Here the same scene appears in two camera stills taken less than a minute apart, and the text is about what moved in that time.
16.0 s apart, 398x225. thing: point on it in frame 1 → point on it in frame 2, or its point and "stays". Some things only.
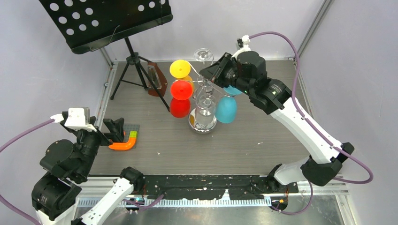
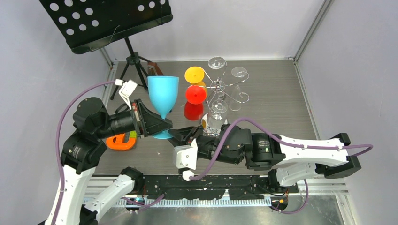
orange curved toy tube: [124, 146] stays
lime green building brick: [133, 134] stays
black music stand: [87, 25] stays
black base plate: [206, 187] stays
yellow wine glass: [180, 69] → [195, 75]
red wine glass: [181, 91] → [195, 95]
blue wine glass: [226, 106] → [163, 91]
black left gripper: [117, 126] → [151, 122]
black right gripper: [215, 73] → [185, 136]
